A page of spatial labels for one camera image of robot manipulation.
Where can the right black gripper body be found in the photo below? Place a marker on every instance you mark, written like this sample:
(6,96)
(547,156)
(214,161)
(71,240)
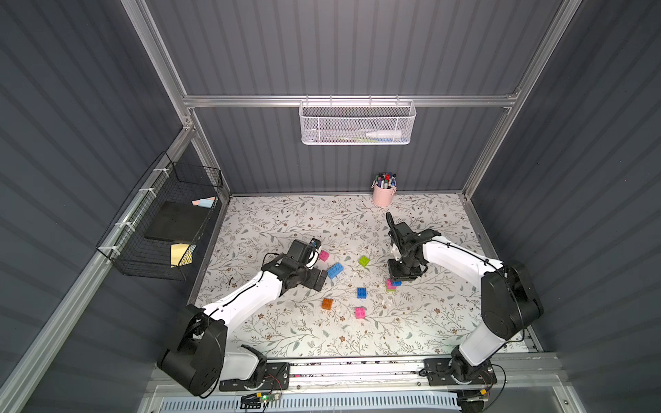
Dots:
(401,266)

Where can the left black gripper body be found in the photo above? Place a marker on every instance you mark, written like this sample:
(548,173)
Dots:
(315,277)

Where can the light blue long lego brick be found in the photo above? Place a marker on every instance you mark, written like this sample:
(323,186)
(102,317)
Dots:
(335,270)

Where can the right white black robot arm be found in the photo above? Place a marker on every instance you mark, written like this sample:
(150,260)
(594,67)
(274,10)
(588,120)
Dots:
(509,300)

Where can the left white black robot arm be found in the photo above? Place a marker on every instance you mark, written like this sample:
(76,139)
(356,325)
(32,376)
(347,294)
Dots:
(198,354)

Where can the orange lego brick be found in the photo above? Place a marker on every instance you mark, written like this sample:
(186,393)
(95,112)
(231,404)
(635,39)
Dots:
(327,304)

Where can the floral table mat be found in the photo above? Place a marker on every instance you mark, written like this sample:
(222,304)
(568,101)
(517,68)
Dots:
(428,316)

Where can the pink pen cup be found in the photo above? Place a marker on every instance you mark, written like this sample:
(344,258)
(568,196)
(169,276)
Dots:
(382,197)

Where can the markers in cup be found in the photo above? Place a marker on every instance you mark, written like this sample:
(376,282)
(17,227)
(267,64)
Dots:
(385,181)

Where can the pastel sticky note pad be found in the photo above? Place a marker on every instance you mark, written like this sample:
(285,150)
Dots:
(205,202)

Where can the yellow sticky notes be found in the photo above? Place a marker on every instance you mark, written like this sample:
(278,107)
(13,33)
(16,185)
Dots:
(181,254)

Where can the black notebook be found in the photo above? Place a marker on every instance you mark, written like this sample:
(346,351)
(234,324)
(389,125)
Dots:
(177,223)

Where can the white bottle in basket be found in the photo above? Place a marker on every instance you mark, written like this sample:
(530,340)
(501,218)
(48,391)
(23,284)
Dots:
(385,135)

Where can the small green circuit board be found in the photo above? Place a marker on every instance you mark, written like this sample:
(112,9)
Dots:
(258,400)

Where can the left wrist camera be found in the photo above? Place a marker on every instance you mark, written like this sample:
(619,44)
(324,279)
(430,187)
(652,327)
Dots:
(315,244)

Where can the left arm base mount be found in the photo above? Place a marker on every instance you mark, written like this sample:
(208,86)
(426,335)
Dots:
(270,376)

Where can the aluminium rail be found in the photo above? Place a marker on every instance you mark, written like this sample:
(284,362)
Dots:
(400,373)

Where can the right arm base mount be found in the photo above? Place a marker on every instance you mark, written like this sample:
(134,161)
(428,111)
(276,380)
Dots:
(451,371)

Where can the black wire wall basket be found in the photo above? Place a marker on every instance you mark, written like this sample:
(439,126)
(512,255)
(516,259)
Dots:
(181,181)

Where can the white wire mesh basket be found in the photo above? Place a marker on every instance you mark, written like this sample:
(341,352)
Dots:
(345,122)

